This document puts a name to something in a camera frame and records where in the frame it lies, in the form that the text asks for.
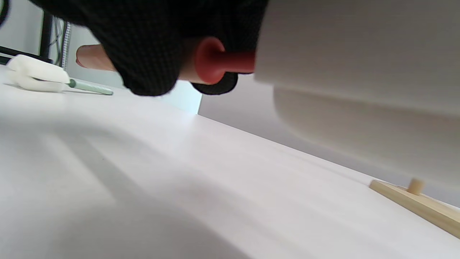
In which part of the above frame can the green handle cup brush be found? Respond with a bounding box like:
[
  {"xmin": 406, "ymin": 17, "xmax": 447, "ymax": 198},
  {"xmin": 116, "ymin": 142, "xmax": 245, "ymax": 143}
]
[{"xmin": 6, "ymin": 54, "xmax": 114, "ymax": 96}]

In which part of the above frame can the black metal stand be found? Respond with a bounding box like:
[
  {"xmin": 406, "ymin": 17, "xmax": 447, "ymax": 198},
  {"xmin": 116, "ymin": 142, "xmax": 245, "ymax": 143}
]
[{"xmin": 0, "ymin": 10, "xmax": 54, "ymax": 66}]

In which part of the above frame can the braided grey cable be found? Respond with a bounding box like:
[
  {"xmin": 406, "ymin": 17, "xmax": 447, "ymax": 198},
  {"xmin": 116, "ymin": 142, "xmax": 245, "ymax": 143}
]
[{"xmin": 60, "ymin": 21, "xmax": 72, "ymax": 69}]

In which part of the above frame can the wooden hanging rack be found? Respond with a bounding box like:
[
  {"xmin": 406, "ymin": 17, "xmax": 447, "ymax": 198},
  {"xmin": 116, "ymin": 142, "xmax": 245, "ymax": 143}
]
[{"xmin": 369, "ymin": 178, "xmax": 460, "ymax": 238}]

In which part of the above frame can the person's right hand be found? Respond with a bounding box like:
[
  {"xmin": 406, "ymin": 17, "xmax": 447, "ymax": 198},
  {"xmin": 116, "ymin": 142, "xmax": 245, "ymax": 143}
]
[{"xmin": 28, "ymin": 0, "xmax": 270, "ymax": 97}]

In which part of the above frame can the pink handle cup brush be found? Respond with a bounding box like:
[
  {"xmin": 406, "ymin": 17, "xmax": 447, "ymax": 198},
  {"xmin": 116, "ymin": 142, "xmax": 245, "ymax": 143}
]
[{"xmin": 75, "ymin": 0, "xmax": 460, "ymax": 191}]

